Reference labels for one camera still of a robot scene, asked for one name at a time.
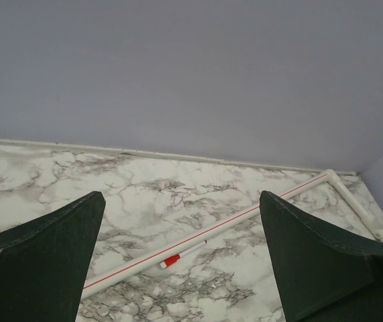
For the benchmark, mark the white PVC pipe rack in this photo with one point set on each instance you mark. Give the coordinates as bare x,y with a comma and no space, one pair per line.
185,245

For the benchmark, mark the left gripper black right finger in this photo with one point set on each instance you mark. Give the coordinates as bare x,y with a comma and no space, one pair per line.
322,272

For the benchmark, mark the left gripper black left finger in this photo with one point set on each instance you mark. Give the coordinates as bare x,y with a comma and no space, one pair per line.
44,262

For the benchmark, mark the red capped white pen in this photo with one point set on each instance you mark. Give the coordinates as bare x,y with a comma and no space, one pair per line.
173,259

